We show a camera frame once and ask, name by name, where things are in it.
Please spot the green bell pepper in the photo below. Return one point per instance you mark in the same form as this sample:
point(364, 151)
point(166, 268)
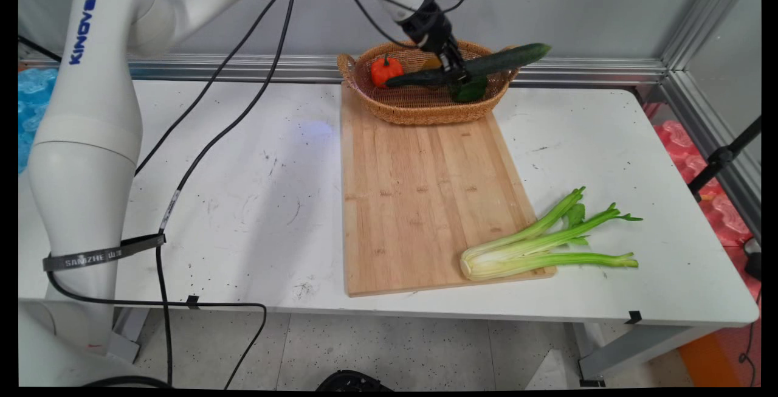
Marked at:
point(469, 89)

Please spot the green celery bunch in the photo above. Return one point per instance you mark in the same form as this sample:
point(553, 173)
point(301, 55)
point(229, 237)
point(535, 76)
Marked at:
point(529, 251)

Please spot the bamboo cutting board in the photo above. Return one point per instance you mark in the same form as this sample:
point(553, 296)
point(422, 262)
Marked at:
point(425, 202)

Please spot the black tripod stand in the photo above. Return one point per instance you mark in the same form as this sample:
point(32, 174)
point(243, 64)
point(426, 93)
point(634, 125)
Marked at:
point(723, 157)

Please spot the black round object on floor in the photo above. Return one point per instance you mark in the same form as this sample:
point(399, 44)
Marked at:
point(352, 380)

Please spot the blue foam mat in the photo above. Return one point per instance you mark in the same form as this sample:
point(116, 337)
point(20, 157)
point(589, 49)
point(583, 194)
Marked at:
point(33, 111)

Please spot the dark green cucumber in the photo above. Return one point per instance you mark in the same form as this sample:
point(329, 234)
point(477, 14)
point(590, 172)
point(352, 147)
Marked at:
point(504, 59)

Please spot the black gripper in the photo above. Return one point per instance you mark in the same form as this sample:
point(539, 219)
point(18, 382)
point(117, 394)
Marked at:
point(428, 29)

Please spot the small orange pumpkin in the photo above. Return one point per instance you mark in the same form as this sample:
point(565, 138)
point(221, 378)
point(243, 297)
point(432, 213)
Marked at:
point(386, 70)

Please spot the woven wicker basket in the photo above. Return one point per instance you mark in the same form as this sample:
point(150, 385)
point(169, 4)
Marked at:
point(419, 102)

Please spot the red foam mat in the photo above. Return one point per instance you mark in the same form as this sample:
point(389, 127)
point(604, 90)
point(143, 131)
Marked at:
point(711, 196)

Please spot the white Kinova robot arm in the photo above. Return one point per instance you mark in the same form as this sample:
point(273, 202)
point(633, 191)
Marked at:
point(91, 141)

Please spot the white table leg frame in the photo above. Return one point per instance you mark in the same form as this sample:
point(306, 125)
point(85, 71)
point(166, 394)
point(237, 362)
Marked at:
point(632, 348)

